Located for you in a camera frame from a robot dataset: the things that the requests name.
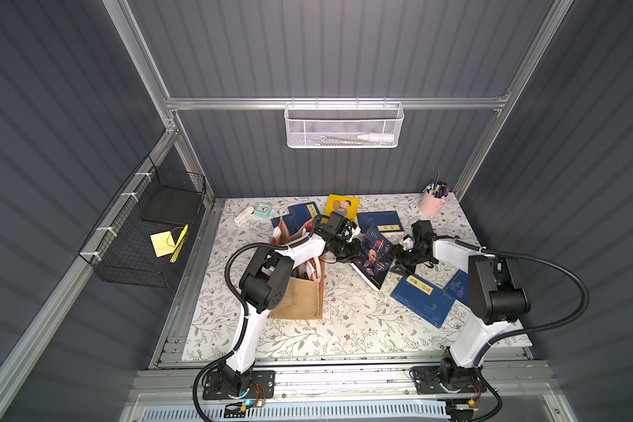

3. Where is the dark portrait book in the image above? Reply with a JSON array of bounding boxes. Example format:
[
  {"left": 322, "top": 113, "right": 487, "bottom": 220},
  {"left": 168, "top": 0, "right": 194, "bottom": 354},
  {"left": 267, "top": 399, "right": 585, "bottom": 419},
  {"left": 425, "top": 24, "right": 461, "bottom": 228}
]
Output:
[{"left": 351, "top": 227, "right": 394, "bottom": 290}]

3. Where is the yellow cartoon cover book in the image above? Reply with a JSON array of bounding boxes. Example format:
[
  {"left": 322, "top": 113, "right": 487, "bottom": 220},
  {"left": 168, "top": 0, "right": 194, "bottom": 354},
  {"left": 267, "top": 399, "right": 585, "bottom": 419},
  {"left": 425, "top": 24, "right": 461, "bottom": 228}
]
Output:
[{"left": 325, "top": 194, "right": 360, "bottom": 222}]

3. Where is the blue book yellow label back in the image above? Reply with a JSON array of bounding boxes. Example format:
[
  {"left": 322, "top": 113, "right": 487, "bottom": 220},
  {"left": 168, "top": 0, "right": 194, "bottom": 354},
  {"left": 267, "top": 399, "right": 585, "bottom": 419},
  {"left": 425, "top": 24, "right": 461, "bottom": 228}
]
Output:
[{"left": 288, "top": 202, "right": 320, "bottom": 228}]

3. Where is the jute canvas bag red trim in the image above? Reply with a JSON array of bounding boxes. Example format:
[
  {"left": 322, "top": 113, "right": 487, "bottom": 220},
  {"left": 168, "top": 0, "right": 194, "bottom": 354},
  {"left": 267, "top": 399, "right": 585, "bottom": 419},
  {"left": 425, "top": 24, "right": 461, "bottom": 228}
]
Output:
[{"left": 267, "top": 218, "right": 328, "bottom": 321}]

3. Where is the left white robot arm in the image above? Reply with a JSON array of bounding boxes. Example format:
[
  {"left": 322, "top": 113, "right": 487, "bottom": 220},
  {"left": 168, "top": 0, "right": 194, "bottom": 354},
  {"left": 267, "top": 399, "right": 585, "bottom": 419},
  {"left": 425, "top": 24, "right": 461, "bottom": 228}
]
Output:
[{"left": 192, "top": 213, "right": 360, "bottom": 421}]

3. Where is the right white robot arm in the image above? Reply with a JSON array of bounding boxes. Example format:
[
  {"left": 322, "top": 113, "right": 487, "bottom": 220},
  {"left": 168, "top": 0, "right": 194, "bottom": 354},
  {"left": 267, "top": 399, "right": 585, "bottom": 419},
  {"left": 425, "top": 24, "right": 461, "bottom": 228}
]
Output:
[{"left": 391, "top": 220, "right": 589, "bottom": 393}]

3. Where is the blue book middle right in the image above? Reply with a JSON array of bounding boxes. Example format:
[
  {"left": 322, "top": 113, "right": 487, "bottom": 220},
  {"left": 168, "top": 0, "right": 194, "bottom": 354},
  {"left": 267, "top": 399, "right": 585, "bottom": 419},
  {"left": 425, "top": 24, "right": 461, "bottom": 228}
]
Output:
[{"left": 357, "top": 211, "right": 404, "bottom": 233}]

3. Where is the blue book front right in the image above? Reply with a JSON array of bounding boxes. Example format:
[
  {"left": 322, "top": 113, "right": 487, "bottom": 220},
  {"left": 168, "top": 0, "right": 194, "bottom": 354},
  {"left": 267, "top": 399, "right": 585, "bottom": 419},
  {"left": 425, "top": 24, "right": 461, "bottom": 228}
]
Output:
[{"left": 443, "top": 270, "right": 469, "bottom": 306}]

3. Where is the blue book front centre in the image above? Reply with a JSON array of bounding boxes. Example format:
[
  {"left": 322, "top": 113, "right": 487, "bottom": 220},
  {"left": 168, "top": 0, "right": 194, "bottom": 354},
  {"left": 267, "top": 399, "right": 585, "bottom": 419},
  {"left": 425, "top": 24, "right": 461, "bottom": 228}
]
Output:
[{"left": 390, "top": 275, "right": 455, "bottom": 328}]

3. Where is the pink pen cup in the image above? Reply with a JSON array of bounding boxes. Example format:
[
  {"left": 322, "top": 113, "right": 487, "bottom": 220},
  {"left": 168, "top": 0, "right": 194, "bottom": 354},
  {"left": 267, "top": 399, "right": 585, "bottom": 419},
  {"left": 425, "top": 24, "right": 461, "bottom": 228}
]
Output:
[{"left": 420, "top": 172, "right": 450, "bottom": 218}]

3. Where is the blue book back left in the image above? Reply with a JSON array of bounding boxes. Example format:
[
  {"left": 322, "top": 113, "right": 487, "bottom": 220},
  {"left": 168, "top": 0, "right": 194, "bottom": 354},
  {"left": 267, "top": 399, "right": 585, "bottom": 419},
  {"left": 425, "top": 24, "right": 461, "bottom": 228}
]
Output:
[{"left": 271, "top": 214, "right": 298, "bottom": 236}]

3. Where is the white eraser block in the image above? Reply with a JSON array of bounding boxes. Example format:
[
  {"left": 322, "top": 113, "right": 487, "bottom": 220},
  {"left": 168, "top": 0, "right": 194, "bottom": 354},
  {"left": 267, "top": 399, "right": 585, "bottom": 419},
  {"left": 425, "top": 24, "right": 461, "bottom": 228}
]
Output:
[{"left": 234, "top": 207, "right": 255, "bottom": 227}]

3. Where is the white marker in basket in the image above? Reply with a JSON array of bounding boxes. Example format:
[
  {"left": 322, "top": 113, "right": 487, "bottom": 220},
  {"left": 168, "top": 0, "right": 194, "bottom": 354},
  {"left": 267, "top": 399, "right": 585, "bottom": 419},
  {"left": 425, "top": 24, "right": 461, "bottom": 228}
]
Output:
[{"left": 357, "top": 133, "right": 396, "bottom": 144}]

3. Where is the yellow pen in basket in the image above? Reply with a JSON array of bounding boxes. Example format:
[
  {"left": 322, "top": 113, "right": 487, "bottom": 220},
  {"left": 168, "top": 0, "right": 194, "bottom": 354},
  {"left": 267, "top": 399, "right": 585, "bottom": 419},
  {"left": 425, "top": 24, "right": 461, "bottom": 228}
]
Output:
[{"left": 170, "top": 224, "right": 189, "bottom": 264}]

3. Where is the black tray in side basket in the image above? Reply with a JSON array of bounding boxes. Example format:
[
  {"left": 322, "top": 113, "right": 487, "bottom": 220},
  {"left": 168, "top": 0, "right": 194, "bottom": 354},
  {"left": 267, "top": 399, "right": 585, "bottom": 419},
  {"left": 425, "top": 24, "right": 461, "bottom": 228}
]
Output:
[{"left": 141, "top": 186, "right": 202, "bottom": 225}]

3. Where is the yellow sticky note pad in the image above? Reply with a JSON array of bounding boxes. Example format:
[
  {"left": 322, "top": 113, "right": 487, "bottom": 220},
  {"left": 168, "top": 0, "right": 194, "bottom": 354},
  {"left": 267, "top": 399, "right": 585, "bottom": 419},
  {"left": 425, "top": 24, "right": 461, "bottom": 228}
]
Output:
[{"left": 149, "top": 231, "right": 176, "bottom": 258}]

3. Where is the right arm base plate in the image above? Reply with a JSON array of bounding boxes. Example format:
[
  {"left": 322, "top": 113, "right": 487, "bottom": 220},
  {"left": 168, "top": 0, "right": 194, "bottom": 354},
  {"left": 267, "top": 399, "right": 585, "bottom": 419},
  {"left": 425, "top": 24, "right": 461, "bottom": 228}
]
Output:
[{"left": 409, "top": 365, "right": 487, "bottom": 396}]

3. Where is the white wire wall basket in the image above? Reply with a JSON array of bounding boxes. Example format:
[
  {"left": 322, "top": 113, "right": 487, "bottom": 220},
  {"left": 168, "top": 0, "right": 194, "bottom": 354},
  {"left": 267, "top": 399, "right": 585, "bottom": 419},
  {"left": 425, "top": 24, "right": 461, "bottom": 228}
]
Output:
[{"left": 284, "top": 100, "right": 404, "bottom": 149}]

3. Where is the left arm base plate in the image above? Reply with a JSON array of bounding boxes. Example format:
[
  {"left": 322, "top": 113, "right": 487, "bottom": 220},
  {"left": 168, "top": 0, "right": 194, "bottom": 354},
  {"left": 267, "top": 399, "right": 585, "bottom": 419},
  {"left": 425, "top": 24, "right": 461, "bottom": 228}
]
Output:
[{"left": 200, "top": 370, "right": 276, "bottom": 400}]

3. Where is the black wire side basket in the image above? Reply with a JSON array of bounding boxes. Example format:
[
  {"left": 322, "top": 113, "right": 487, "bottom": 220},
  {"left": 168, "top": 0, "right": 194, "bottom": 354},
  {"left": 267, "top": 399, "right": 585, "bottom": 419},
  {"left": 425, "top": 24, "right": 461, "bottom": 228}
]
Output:
[{"left": 79, "top": 158, "right": 207, "bottom": 288}]

